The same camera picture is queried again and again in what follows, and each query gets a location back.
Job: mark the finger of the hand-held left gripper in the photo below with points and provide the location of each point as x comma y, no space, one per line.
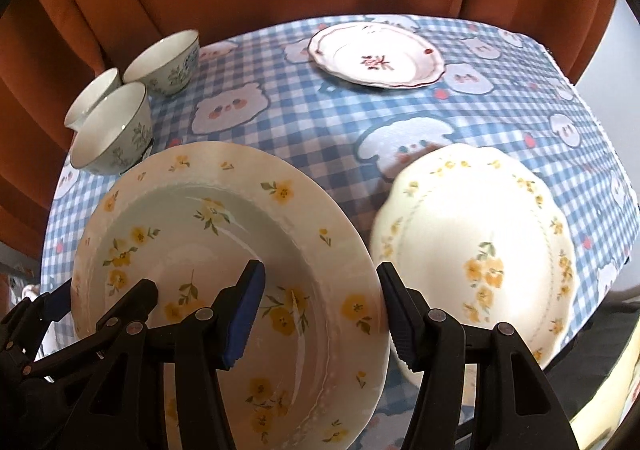
57,302

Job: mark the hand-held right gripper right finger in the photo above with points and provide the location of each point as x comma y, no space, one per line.
400,325

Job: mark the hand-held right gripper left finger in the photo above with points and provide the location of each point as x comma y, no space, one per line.
244,315

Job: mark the large yellow flower plate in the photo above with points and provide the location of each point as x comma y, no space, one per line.
200,230

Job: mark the white bowl green leaves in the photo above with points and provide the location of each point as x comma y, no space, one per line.
107,130

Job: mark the scalloped yellow flower plate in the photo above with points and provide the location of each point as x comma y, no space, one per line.
450,240

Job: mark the blue checkered tablecloth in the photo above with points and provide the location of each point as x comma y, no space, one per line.
310,130

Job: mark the small white bowl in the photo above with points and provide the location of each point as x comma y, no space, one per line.
90,97

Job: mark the white bowl blue flowers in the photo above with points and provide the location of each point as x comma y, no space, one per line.
155,60

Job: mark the red pattern plate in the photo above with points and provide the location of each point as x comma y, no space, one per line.
350,55

